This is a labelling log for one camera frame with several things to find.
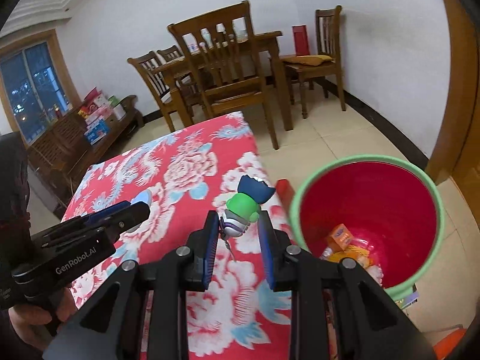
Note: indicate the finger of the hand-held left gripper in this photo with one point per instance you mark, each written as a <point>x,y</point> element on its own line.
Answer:
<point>123,215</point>
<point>108,210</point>

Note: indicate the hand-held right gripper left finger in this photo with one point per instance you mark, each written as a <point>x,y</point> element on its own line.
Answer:
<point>212,247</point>

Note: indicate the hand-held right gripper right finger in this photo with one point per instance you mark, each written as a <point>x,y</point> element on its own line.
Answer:
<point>266,247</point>

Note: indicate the blue round disc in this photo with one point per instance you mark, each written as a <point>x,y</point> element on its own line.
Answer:
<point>144,198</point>

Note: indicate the green and white toy figure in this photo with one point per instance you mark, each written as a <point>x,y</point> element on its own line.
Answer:
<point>243,204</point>

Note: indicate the orange cardboard box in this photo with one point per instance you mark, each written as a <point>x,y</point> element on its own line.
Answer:
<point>339,238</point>

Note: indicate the orange snack packet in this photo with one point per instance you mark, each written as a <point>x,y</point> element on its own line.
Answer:
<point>352,257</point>

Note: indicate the red bucket with green rim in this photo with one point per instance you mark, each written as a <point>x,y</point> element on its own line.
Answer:
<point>375,202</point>

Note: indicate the person's left hand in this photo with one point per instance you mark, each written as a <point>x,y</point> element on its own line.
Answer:
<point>30,318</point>

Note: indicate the red box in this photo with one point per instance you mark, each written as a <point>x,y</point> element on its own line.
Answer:
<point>285,195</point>

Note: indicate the wooden bench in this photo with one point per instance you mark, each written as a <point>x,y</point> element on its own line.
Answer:
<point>60,150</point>

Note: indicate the red floral tablecloth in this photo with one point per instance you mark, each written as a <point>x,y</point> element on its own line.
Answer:
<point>187,165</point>

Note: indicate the pile of cartons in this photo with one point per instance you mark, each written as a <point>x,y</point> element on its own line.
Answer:
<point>97,116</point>

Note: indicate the wooden framed window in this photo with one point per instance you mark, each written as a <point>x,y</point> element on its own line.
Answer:
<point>33,86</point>

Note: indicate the wooden dining chair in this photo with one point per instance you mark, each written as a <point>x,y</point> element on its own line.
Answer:
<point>150,71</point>
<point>170,52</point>
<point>326,26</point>
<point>232,90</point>

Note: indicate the colourful printed box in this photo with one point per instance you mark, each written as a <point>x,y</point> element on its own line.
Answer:
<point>407,298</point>

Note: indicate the yellow seat cushion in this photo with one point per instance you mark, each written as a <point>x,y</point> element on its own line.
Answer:
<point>307,60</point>

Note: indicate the wooden dining table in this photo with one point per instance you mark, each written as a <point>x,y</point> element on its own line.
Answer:
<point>262,41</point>

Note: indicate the orange plastic object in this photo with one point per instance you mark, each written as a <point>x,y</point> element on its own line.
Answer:
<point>450,345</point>

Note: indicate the red paper bag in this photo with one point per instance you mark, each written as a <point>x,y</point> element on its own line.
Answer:
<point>300,41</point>

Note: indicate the wooden door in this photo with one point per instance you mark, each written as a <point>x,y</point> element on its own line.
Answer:
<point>450,120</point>

